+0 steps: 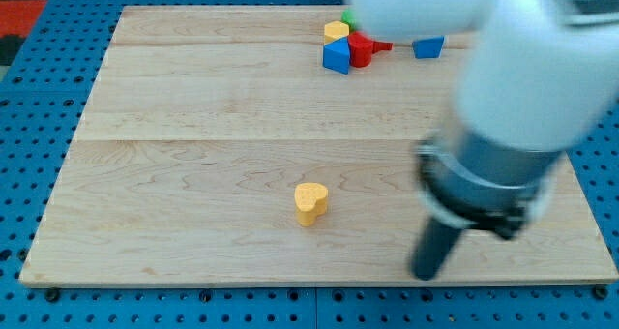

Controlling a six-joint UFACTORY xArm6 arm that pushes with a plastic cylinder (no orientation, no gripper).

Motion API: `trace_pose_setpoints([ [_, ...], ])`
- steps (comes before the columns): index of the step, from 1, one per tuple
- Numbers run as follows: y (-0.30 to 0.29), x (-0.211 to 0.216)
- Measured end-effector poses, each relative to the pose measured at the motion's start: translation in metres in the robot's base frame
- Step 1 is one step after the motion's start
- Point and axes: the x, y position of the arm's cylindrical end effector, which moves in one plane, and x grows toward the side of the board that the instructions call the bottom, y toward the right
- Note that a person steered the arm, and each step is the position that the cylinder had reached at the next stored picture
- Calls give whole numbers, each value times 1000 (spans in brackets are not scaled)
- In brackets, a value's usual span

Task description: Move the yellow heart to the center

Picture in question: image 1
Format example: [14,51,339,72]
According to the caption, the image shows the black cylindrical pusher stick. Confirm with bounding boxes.
[410,217,463,281]

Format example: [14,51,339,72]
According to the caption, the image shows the red cylinder block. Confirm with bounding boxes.
[347,32,374,68]

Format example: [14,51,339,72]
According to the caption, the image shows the green block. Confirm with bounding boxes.
[340,9,358,33]

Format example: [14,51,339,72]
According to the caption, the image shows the wooden board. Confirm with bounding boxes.
[18,5,619,289]

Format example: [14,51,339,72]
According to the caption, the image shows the red star block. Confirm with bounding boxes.
[372,41,394,54]

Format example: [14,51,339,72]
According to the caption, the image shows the blue cube block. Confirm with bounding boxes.
[412,36,445,59]

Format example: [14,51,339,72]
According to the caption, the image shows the blue triangle block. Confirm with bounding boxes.
[322,37,350,75]

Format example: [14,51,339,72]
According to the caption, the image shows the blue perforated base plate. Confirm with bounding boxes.
[1,0,618,328]

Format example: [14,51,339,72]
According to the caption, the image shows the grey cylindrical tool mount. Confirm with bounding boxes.
[417,108,561,240]

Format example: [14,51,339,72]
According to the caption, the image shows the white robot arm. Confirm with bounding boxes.
[348,0,618,280]

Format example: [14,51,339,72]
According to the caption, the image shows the yellow hexagon block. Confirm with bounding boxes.
[323,21,350,45]

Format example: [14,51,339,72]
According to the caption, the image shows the yellow heart block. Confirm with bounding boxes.
[294,182,329,227]

